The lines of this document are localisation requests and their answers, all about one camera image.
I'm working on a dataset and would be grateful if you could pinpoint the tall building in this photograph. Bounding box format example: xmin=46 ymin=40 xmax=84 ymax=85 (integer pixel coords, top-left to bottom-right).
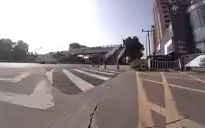
xmin=151 ymin=0 xmax=205 ymax=56

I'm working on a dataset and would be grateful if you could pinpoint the white metal fence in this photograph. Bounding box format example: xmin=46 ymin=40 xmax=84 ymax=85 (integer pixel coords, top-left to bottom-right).
xmin=147 ymin=56 xmax=183 ymax=71

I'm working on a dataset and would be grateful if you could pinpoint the row of trees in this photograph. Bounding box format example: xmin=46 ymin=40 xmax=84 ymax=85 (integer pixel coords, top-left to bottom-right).
xmin=0 ymin=33 xmax=36 ymax=63

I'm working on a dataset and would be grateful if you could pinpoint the utility pole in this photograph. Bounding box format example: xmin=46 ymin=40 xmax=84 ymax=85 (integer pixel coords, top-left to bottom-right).
xmin=141 ymin=28 xmax=155 ymax=58

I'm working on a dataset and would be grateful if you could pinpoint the grey concrete footbridge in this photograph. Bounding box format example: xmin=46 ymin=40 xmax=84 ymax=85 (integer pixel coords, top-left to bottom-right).
xmin=46 ymin=44 xmax=126 ymax=65

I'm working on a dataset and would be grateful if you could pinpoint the pale hoarding wall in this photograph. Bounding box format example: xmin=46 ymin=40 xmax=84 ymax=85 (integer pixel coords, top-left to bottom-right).
xmin=185 ymin=53 xmax=205 ymax=70

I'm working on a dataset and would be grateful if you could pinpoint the bush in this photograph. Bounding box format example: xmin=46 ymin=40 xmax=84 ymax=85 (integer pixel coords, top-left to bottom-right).
xmin=129 ymin=58 xmax=149 ymax=72

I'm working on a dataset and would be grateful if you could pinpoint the dark leafy tree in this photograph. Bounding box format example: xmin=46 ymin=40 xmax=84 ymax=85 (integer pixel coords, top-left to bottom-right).
xmin=122 ymin=35 xmax=145 ymax=64

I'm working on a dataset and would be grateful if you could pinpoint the grey asphalt road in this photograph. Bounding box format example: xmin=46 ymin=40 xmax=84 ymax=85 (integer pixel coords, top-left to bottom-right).
xmin=0 ymin=62 xmax=205 ymax=128

